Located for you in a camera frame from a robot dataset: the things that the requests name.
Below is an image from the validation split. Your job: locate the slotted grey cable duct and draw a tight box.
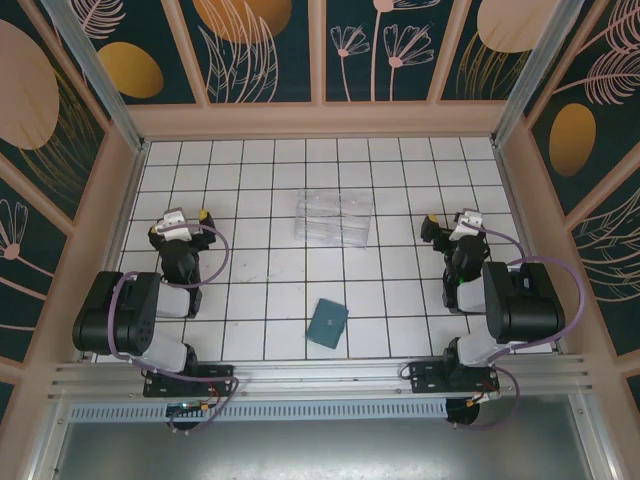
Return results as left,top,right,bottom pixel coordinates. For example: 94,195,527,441
69,398,449,422

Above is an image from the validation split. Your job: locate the aluminium mounting rail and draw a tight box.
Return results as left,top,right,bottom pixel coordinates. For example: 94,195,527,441
47,352,599,401

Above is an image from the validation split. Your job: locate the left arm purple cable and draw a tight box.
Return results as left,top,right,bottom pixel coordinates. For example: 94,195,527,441
107,223,240,435

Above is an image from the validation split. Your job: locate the small green controller board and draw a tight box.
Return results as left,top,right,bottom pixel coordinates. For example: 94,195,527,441
166,401,214,419

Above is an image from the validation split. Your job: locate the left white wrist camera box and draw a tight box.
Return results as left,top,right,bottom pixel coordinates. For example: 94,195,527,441
152,208,192,239

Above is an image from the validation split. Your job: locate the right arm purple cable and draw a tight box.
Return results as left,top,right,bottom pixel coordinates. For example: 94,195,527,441
452,224,587,431

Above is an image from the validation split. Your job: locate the aluminium table edge strip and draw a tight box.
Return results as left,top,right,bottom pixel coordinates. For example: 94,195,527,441
492,143,571,354
79,142,151,364

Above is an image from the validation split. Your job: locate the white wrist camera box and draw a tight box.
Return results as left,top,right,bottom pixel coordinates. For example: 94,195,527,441
152,208,192,239
451,209,485,242

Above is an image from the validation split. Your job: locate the teal card holder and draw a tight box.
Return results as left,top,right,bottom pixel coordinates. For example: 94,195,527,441
307,298,350,350

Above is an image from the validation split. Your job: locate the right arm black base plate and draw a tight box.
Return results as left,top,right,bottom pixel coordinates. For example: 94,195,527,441
408,360,501,396

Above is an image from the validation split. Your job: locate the aluminium corner post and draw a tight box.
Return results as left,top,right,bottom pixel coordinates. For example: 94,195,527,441
490,0,579,147
39,0,150,152

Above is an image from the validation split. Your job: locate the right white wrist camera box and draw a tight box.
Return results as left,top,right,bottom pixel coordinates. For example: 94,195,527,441
451,209,485,242

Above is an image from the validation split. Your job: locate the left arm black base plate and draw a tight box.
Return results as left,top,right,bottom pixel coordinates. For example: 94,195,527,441
143,364,236,399

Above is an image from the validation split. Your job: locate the clear acrylic tray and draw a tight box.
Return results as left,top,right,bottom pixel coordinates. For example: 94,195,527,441
293,188,375,250

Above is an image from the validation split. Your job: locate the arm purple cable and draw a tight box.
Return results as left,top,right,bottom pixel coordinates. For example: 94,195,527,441
107,223,240,435
452,224,587,431

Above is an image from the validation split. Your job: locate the grey metal sheet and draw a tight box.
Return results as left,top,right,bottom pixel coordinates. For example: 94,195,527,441
49,394,596,480

